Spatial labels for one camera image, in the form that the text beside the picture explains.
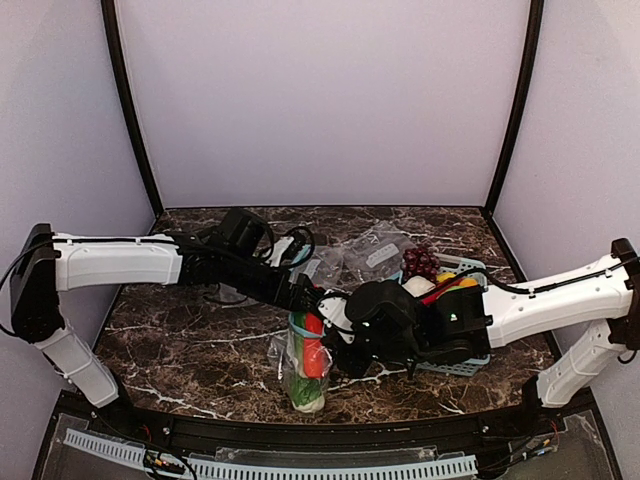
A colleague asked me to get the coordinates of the green white bok choy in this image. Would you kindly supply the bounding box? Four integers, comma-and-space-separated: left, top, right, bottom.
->
284, 312, 329, 412

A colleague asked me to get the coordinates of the black right frame post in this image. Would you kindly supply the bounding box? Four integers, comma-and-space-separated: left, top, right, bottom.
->
483, 0, 545, 218

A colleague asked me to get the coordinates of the black frame post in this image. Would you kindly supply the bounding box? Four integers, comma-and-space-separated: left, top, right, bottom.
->
483, 0, 545, 218
100, 0, 165, 219

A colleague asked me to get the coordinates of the white garlic bulb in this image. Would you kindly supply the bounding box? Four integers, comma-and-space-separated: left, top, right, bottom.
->
403, 276, 435, 297

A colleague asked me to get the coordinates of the black left frame post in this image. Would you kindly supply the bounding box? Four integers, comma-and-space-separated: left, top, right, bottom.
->
100, 0, 165, 219

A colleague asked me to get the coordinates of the white slotted cable duct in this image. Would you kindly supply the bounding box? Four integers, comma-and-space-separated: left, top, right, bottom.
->
63, 428, 478, 479

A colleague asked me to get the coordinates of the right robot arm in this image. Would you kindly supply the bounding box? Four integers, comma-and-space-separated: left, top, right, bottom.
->
318, 238, 639, 409

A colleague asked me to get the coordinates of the purple grape bunch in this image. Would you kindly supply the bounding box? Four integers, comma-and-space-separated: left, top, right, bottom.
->
402, 246, 440, 282

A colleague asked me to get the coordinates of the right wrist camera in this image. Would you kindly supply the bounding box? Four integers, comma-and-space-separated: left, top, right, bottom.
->
317, 292, 355, 344

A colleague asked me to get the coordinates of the clear zip bag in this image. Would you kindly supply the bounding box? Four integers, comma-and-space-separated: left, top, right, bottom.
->
344, 221, 416, 282
298, 246, 344, 288
267, 312, 335, 412

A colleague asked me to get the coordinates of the light blue plastic basket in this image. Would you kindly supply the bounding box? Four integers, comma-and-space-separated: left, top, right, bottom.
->
399, 261, 491, 377

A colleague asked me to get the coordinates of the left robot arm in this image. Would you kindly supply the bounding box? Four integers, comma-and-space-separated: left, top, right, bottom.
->
1, 207, 325, 408

